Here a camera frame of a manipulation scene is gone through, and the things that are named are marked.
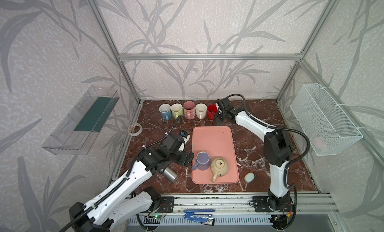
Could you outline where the red mug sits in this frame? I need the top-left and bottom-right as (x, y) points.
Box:
(207, 104), (218, 120)

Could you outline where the purple mug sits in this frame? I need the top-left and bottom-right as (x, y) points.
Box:
(192, 151), (211, 171)

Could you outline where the white mug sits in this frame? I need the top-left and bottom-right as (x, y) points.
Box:
(195, 103), (208, 120)

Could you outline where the pink mug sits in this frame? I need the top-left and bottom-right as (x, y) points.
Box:
(183, 101), (196, 120)

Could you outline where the light green mug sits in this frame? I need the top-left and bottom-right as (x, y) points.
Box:
(171, 103), (184, 119)

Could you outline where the blue flower mug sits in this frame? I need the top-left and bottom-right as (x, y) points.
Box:
(159, 104), (172, 121)

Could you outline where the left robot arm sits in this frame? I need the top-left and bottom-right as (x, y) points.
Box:
(61, 129), (194, 232)

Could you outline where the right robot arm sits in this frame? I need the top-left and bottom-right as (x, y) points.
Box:
(214, 93), (311, 211)

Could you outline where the silver spray bottle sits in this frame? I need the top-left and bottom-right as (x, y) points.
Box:
(163, 168), (179, 183)

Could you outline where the pink plastic tray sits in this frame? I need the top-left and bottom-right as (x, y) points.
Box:
(192, 126), (239, 184)

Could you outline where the beige ceramic teapot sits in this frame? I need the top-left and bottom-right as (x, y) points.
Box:
(210, 157), (229, 183)

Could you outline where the white tape roll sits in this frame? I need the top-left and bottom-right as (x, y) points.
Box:
(128, 123), (143, 137)

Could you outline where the blue stapler tool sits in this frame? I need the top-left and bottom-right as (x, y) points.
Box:
(184, 209), (216, 226)

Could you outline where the pale green soap bar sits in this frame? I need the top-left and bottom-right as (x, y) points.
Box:
(244, 172), (255, 183)

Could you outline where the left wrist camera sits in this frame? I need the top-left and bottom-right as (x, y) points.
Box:
(162, 131), (190, 152)

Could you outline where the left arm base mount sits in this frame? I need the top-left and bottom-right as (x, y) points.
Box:
(149, 196), (175, 213)

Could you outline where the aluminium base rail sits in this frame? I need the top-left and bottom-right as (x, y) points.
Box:
(162, 192), (340, 216)

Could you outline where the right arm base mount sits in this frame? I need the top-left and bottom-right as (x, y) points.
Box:
(252, 196), (293, 213)

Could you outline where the horizontal aluminium frame bar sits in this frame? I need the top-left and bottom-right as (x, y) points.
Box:
(118, 53), (301, 61)

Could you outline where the white wire basket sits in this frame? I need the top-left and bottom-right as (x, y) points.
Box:
(290, 83), (364, 156)

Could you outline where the clear plastic wall shelf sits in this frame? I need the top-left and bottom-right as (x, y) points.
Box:
(42, 86), (120, 155)

